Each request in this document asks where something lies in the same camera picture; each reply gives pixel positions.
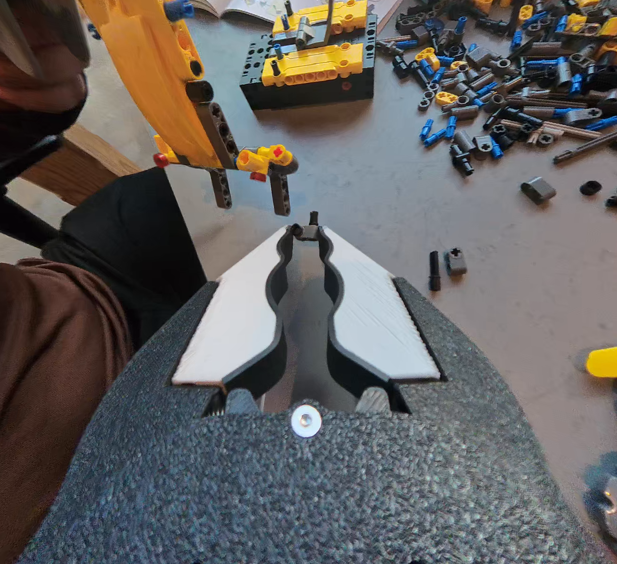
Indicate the grey rounded brick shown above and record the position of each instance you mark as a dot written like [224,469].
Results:
[537,190]

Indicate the dark grey pin connector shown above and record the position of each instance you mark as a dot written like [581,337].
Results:
[307,234]

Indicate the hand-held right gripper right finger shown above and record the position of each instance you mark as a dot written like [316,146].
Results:
[381,328]

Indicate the brown wooden furniture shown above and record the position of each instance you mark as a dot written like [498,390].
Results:
[91,164]

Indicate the grey desk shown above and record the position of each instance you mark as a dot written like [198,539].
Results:
[385,188]

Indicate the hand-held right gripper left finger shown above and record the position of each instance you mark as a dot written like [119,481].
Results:
[231,328]

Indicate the grey cross-hole connector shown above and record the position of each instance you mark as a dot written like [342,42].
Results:
[455,263]

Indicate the black battery box base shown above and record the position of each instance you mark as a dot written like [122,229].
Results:
[308,67]

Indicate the person's brown top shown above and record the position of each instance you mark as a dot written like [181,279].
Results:
[48,381]

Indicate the black chair frame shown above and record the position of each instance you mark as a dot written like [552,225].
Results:
[24,226]

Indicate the black pin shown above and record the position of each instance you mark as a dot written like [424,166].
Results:
[435,270]

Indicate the yellow curved toy arm assembly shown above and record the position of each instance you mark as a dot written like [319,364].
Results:
[144,58]

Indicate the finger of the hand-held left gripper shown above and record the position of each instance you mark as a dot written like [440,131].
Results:
[12,29]

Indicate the yellow toy chassis with wheels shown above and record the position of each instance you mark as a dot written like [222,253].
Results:
[605,501]

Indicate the black round bushing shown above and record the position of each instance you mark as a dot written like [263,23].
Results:
[590,187]

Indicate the person's black trousers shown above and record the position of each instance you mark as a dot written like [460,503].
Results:
[135,236]

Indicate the yellow wedge panel piece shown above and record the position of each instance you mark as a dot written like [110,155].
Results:
[605,362]

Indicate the person's left hand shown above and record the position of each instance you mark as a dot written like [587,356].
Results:
[38,94]

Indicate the pile of small building parts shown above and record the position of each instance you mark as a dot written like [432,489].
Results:
[506,67]

